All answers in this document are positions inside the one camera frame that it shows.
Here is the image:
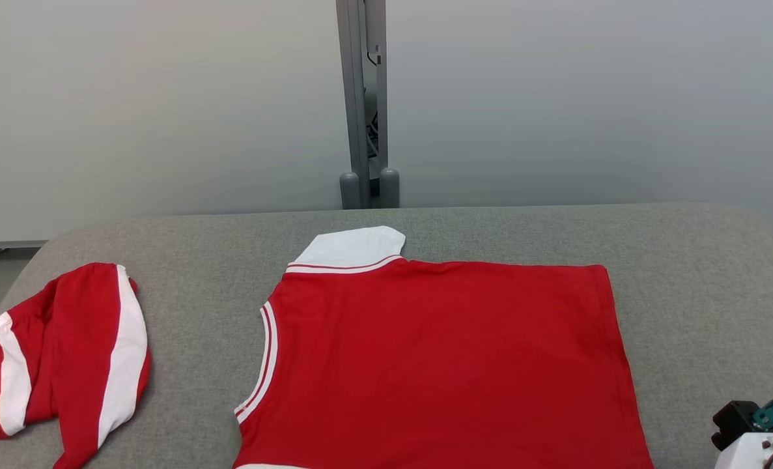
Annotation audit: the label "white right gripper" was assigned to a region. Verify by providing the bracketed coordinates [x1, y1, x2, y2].
[714, 432, 773, 469]

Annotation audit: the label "red white basketball jersey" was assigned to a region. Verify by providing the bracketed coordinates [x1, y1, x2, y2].
[233, 226, 654, 469]

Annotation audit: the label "red shorts with white stripes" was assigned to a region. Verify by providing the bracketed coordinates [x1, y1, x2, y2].
[0, 263, 152, 469]

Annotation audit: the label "grey cylindrical post foot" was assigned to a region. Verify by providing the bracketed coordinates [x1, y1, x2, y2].
[380, 167, 401, 208]
[339, 171, 361, 209]

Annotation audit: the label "grey metal partition post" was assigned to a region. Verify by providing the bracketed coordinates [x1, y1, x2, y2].
[335, 0, 388, 209]

